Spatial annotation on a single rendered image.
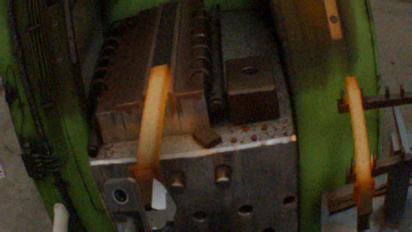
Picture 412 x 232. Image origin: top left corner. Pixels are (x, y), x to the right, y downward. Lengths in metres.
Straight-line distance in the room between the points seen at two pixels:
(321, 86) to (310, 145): 0.15
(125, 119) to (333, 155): 0.49
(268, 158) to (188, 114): 0.15
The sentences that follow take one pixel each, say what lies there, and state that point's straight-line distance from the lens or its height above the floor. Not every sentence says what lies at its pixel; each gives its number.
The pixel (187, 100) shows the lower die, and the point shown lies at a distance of 1.25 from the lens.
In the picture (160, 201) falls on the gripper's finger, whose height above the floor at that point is 1.04.
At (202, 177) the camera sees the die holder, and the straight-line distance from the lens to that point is 1.26.
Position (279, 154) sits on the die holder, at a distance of 1.24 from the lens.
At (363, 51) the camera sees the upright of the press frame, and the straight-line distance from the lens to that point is 1.40.
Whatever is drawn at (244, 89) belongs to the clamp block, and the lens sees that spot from 1.24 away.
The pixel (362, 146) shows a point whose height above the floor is 0.97.
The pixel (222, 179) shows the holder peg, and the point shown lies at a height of 0.88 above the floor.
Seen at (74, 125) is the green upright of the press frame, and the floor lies 0.87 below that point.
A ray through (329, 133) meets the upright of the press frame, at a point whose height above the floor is 0.76.
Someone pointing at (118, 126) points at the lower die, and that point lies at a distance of 1.28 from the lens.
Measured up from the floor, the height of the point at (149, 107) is 1.02.
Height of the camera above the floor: 1.63
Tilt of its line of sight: 33 degrees down
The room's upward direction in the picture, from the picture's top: 11 degrees counter-clockwise
